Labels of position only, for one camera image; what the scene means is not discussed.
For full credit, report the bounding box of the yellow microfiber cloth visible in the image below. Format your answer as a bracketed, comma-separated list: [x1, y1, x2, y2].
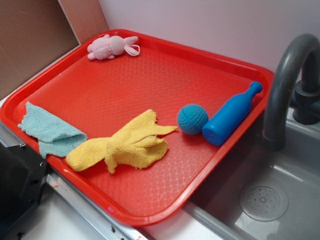
[65, 109, 177, 174]

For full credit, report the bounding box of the grey toy faucet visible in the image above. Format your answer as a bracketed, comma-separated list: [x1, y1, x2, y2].
[262, 33, 320, 152]

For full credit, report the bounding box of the light blue microfiber cloth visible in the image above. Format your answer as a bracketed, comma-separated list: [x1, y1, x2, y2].
[18, 102, 87, 159]

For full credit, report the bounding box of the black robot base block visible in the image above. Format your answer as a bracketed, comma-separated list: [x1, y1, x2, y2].
[0, 144, 48, 239]

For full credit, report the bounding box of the blue plastic toy bottle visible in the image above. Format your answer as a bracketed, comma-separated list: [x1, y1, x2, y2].
[202, 81, 263, 146]

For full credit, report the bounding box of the red plastic tray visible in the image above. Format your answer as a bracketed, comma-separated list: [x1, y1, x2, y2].
[0, 34, 273, 227]

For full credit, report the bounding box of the brown cardboard panel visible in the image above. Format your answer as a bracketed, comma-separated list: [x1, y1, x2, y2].
[0, 0, 109, 99]

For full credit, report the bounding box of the pink plush bunny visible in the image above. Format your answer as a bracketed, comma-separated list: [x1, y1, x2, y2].
[87, 34, 141, 60]

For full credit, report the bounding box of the grey toy sink basin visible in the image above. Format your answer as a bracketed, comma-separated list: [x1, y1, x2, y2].
[184, 116, 320, 240]

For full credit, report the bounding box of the blue textured ball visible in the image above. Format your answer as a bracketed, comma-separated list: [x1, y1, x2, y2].
[177, 104, 209, 135]

